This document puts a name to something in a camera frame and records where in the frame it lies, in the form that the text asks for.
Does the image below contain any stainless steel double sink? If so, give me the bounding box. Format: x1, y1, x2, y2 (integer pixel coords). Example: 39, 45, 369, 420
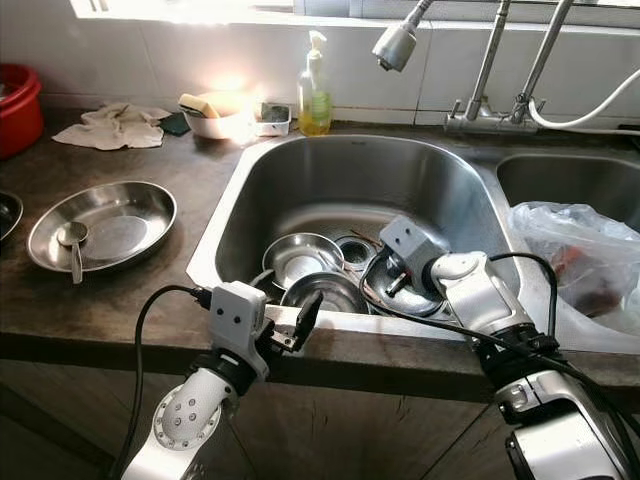
187, 135, 640, 351

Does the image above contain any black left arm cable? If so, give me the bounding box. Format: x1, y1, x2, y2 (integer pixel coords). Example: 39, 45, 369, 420
115, 285, 216, 480

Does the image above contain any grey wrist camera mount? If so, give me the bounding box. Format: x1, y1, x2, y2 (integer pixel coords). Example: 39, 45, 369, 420
210, 282, 269, 381
378, 215, 446, 281

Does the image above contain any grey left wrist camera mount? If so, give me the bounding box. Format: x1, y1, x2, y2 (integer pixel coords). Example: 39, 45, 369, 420
210, 282, 269, 381

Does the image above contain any white hose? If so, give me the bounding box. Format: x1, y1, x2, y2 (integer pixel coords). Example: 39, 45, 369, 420
528, 75, 640, 131

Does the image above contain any oval steel plate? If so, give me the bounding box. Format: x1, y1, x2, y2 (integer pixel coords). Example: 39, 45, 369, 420
28, 181, 177, 273

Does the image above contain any thin dark stick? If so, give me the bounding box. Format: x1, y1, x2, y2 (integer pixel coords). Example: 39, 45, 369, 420
345, 228, 381, 249

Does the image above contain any white plastic tub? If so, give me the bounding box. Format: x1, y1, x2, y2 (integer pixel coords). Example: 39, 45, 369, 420
550, 290, 640, 351

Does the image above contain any small white scrubber tray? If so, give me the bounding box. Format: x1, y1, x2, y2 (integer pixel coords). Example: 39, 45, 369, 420
253, 102, 291, 137

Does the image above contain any red plastic basin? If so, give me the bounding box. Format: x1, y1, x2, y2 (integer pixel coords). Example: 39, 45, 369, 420
0, 63, 44, 159

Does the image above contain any round steel plate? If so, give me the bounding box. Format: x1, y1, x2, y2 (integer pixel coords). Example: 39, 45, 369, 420
0, 192, 23, 241

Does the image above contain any white bowl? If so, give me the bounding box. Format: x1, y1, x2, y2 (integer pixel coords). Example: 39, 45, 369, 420
185, 90, 256, 141

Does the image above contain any green scouring pad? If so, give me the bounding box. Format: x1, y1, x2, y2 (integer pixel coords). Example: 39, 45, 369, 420
157, 112, 191, 137

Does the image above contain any steel sink drain strainer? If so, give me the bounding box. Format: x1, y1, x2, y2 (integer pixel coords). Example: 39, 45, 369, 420
335, 237, 373, 269

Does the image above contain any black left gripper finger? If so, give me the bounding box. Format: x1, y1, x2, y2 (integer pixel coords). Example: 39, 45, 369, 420
297, 290, 324, 351

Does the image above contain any steel spoon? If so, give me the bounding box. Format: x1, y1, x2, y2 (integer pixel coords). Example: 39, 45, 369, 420
57, 222, 91, 284

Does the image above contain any yellow dish soap pump bottle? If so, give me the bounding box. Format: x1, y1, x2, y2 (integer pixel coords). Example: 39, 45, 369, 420
297, 30, 333, 137

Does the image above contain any clear plastic bag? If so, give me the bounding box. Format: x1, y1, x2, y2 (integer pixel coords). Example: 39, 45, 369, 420
508, 200, 640, 321

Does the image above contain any steel spray head faucet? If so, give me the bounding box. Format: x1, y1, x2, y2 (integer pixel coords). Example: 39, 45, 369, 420
372, 0, 436, 73

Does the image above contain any steel twin pipe faucet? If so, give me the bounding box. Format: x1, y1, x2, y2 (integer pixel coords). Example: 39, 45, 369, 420
445, 0, 576, 134

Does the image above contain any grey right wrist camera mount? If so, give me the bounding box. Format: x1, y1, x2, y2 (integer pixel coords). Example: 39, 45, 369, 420
378, 215, 446, 281

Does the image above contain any wooden base cabinet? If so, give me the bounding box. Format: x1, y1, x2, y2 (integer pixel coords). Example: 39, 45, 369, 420
0, 360, 640, 480

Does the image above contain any yellow sponge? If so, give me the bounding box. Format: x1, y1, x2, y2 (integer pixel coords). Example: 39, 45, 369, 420
178, 94, 221, 119

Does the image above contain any crumpled white cloth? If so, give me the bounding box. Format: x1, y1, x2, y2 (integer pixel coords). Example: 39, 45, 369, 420
52, 103, 171, 151

